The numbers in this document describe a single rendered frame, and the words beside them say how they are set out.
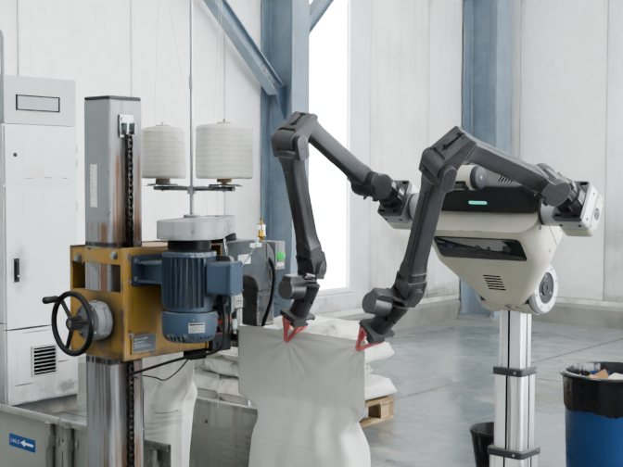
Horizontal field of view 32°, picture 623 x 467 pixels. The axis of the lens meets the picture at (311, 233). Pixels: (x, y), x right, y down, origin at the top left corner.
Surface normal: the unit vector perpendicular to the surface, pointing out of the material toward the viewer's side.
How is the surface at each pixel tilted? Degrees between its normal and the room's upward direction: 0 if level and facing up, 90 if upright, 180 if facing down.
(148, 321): 90
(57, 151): 90
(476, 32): 90
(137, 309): 90
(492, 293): 130
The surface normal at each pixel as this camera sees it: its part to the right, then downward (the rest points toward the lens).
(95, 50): 0.76, 0.04
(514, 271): -0.50, 0.67
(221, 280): -0.28, 0.05
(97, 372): -0.65, 0.04
